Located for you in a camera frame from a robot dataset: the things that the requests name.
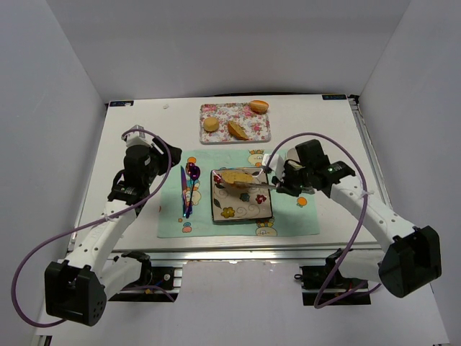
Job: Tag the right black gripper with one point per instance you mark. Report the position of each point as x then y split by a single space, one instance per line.
284 184

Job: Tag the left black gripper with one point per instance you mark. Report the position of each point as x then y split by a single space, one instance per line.
167 153

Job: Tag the metal tongs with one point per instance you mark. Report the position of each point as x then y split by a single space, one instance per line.
255 184

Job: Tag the large bread slice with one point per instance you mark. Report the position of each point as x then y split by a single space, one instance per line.
235 176

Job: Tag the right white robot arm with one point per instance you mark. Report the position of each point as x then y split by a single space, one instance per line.
408 258

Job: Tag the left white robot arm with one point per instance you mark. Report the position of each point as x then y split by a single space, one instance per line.
78 287

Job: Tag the small round bread roll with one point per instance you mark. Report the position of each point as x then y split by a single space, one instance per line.
210 124

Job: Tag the wedge bread slice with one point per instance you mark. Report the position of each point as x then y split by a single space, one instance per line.
237 131

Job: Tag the mint green placemat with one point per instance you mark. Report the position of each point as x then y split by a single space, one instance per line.
291 216

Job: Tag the iridescent purple spoon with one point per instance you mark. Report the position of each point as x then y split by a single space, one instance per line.
193 172

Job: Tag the yellow mug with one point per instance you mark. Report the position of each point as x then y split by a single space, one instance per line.
293 159

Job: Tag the square floral plate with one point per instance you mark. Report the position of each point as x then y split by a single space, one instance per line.
232 205

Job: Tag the iridescent purple knife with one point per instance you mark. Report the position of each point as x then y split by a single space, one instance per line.
184 191

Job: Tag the floral serving tray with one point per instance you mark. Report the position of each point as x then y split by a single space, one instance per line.
224 123

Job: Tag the left blue corner label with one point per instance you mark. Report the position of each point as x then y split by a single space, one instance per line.
121 103

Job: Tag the blue corner label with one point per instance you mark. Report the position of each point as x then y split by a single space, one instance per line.
121 103
331 97

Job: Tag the round bun on tray edge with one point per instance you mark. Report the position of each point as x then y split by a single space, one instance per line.
258 106

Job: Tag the right blue corner label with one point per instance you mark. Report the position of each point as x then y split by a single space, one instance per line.
331 97

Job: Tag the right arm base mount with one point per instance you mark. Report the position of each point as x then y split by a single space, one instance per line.
311 278

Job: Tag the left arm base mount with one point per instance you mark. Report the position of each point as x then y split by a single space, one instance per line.
158 283

